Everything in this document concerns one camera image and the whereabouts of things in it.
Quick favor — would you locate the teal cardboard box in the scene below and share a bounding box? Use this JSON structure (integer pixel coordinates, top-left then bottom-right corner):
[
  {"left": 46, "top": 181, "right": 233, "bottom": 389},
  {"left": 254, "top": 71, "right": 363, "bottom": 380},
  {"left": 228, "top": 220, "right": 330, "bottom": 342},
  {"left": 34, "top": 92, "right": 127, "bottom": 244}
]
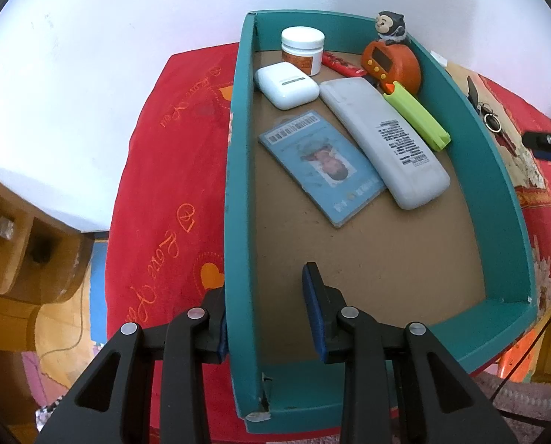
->
[{"left": 224, "top": 9, "right": 535, "bottom": 421}]

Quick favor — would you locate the red printed blanket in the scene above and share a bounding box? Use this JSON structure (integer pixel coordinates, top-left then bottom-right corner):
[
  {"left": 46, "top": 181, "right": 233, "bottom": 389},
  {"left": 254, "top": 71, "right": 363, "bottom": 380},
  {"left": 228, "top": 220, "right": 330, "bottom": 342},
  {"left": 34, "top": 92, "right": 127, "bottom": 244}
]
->
[{"left": 107, "top": 41, "right": 551, "bottom": 442}]

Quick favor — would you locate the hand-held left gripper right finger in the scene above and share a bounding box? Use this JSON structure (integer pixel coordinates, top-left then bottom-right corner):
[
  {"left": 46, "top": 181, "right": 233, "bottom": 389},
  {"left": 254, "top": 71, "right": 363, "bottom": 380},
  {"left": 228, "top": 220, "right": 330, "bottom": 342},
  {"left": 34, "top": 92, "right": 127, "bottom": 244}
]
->
[{"left": 301, "top": 261, "right": 519, "bottom": 444}]

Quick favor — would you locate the crumpled patterned cloth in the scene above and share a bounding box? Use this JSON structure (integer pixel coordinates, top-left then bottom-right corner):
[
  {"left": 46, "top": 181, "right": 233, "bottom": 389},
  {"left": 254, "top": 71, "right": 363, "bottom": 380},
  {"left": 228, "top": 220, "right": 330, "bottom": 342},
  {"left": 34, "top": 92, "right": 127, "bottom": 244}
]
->
[{"left": 35, "top": 404, "right": 61, "bottom": 431}]

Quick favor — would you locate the black cable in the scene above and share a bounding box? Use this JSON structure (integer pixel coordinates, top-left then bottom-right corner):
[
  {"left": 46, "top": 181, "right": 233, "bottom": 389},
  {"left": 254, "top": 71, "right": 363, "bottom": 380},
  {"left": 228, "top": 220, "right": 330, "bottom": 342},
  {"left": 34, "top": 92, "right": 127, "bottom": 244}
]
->
[{"left": 488, "top": 305, "right": 551, "bottom": 421}]

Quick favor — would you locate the white remote control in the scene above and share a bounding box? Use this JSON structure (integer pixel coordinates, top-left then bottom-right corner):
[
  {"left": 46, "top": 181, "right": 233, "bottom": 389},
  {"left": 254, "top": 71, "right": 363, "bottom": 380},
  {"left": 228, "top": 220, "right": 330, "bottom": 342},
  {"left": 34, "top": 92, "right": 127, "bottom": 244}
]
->
[{"left": 319, "top": 78, "right": 451, "bottom": 210}]

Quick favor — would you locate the bunch of keys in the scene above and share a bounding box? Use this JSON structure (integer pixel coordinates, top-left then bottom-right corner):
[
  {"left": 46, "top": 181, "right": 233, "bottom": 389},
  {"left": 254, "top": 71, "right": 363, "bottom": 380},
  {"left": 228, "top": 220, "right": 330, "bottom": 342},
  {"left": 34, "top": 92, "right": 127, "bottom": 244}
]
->
[{"left": 467, "top": 76, "right": 519, "bottom": 158}]

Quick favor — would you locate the wooden cabinet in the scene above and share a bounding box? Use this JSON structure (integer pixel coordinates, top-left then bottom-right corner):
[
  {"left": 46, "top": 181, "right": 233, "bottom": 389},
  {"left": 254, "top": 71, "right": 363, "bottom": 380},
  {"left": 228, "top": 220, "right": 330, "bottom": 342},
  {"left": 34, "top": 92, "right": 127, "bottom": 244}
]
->
[{"left": 0, "top": 164, "right": 96, "bottom": 426}]

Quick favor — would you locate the colourful foam floor mat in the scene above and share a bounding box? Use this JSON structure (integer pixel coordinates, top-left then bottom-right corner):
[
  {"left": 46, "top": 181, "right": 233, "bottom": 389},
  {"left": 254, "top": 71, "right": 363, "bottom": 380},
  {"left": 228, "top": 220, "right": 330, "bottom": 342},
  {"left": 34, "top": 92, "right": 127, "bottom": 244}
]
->
[{"left": 21, "top": 240, "right": 110, "bottom": 408}]

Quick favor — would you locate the orange timer with monkey figure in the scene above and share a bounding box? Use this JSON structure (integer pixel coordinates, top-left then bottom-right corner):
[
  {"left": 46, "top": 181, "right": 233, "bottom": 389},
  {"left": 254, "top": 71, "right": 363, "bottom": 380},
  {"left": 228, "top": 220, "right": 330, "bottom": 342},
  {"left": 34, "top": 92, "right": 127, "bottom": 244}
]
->
[{"left": 361, "top": 10, "right": 422, "bottom": 95}]

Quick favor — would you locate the thin pale cable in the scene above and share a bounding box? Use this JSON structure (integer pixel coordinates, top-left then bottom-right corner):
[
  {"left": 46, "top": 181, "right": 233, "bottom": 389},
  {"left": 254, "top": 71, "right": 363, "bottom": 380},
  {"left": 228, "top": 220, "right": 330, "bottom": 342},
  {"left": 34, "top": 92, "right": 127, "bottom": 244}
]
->
[{"left": 40, "top": 300, "right": 87, "bottom": 361}]

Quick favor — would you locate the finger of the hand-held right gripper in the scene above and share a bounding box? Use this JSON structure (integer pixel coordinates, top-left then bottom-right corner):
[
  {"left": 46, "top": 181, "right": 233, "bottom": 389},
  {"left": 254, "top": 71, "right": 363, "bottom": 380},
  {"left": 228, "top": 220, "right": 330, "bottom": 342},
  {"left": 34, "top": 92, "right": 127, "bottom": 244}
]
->
[{"left": 521, "top": 122, "right": 551, "bottom": 165}]

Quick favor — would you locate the white earbuds case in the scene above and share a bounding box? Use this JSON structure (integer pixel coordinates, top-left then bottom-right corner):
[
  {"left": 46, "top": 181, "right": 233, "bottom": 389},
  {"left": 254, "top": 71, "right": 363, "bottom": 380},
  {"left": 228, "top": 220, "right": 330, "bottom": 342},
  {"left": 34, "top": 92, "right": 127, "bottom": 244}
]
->
[{"left": 254, "top": 61, "right": 320, "bottom": 111}]

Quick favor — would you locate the red printed tube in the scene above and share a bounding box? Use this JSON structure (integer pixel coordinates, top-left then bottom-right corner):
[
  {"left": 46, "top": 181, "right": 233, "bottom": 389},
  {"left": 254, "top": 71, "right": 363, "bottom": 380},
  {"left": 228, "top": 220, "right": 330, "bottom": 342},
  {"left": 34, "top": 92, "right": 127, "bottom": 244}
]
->
[{"left": 321, "top": 51, "right": 378, "bottom": 85}]

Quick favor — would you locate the white pill bottle orange label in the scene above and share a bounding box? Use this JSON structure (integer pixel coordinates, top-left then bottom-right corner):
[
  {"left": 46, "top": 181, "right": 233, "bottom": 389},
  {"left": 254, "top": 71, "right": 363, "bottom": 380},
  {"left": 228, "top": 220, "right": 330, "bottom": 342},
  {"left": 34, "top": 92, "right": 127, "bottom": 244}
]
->
[{"left": 281, "top": 27, "right": 326, "bottom": 77}]

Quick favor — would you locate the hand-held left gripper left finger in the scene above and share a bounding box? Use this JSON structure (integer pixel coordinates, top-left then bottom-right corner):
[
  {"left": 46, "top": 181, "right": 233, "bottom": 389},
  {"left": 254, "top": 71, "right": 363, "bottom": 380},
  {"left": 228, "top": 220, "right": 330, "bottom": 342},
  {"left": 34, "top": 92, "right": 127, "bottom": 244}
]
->
[{"left": 35, "top": 287, "right": 230, "bottom": 444}]

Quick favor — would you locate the blue id card holder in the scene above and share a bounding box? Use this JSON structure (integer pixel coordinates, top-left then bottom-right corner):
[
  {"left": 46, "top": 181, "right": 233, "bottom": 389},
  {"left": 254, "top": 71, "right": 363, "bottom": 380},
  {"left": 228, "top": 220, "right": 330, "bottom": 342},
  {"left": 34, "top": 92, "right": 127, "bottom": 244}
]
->
[{"left": 258, "top": 110, "right": 387, "bottom": 228}]

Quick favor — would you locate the green utility knife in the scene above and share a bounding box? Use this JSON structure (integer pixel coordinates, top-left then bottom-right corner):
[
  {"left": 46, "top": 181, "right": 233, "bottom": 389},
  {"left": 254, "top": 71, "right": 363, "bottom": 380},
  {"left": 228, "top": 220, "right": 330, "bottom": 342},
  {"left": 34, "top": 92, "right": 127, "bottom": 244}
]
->
[{"left": 382, "top": 81, "right": 452, "bottom": 152}]

